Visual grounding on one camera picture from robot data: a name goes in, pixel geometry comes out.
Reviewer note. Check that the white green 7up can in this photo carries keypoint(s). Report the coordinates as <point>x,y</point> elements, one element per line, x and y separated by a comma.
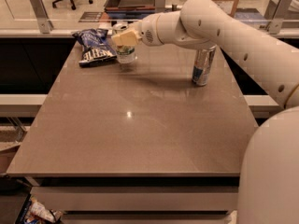
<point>125,54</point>

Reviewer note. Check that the left metal glass bracket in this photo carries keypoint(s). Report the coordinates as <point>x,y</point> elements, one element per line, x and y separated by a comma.
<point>43,21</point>

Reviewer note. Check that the silver blue energy drink can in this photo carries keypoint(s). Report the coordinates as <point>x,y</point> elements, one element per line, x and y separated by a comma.
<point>202,66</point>

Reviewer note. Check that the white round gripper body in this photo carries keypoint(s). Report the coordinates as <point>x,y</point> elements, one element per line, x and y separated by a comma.
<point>148,32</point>

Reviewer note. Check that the right metal glass bracket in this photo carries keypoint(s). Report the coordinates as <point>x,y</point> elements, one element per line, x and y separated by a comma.
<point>275,16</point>

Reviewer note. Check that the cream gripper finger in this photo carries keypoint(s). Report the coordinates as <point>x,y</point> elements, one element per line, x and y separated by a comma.
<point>129,37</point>

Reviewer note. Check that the snack bin under table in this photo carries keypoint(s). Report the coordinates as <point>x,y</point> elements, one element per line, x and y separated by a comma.
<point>35,212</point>

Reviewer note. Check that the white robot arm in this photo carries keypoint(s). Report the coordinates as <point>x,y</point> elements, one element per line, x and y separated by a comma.
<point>268,190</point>

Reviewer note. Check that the blue chip bag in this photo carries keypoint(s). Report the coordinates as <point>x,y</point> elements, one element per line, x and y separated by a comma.
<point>95,47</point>

